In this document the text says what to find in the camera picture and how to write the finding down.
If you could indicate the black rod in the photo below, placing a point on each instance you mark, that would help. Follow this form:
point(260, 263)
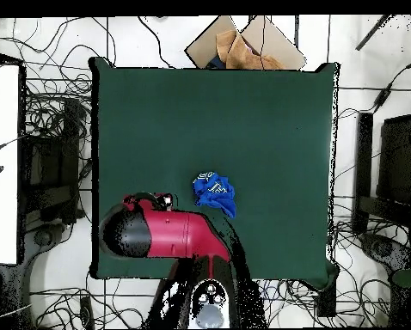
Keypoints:
point(372, 33)

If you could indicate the black power adapter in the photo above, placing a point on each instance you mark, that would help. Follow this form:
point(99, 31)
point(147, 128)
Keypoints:
point(381, 99)

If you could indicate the dark green table cloth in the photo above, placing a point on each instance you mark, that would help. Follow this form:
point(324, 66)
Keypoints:
point(209, 120)

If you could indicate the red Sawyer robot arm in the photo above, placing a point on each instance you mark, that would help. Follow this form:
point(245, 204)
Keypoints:
point(178, 233)

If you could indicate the brown cloth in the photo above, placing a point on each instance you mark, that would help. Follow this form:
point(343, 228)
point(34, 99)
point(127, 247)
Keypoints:
point(240, 55)

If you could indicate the blue printed t-shirt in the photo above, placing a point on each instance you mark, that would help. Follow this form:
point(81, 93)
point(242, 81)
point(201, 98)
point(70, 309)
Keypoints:
point(212, 192)

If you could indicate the black chair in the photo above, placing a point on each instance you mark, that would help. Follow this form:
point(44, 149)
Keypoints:
point(394, 165)

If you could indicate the white side table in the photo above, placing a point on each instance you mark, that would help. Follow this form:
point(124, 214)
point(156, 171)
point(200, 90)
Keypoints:
point(2, 172)

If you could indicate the open cardboard box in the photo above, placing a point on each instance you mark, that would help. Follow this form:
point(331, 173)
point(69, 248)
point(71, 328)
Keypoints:
point(277, 44)

